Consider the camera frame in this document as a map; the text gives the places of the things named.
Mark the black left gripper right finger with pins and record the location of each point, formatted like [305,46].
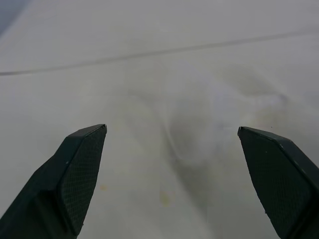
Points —
[281,179]

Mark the white tablecloth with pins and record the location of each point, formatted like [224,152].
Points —
[159,82]

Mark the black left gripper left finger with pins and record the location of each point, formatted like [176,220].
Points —
[62,184]

